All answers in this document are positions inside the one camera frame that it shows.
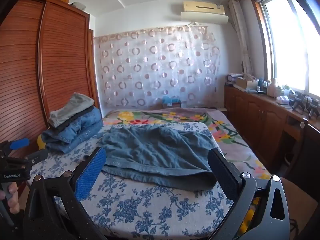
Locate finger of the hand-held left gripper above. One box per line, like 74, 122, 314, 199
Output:
23, 149, 48, 166
0, 138, 30, 156

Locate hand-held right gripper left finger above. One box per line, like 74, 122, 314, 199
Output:
23, 147, 108, 240

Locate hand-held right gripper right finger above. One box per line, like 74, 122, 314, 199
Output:
207, 148, 292, 240

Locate teal pants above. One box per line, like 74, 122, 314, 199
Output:
99, 124, 217, 190

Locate dark folded pants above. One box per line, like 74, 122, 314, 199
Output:
54, 106, 96, 133

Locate grey-green folded pants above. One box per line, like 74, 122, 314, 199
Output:
48, 92, 95, 128

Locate person's left hand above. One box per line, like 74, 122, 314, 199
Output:
0, 181, 20, 213

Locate yellow cushion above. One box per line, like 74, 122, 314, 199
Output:
37, 135, 47, 151

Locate blue folded jeans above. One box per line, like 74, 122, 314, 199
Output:
41, 107, 103, 144
45, 124, 104, 154

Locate pink floral blanket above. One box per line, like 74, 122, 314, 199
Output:
102, 107, 272, 180

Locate wooden sideboard cabinet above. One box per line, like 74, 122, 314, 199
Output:
224, 84, 320, 178

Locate brown seat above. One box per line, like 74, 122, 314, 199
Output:
280, 177, 316, 230

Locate wooden slatted wardrobe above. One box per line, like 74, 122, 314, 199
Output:
0, 0, 102, 159

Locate blue box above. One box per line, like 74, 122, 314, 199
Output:
162, 95, 182, 109

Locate stack of papers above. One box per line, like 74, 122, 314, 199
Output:
226, 73, 244, 84

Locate white bottle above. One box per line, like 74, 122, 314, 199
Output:
267, 78, 277, 97

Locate black tools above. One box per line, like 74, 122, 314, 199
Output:
291, 91, 320, 119

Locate sheer circle-pattern curtain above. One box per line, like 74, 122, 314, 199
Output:
94, 25, 222, 109

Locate beige window curtain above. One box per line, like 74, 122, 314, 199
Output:
228, 0, 254, 75

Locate window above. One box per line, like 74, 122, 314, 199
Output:
251, 0, 320, 100

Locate beige air conditioner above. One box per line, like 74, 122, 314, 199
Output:
180, 1, 229, 25

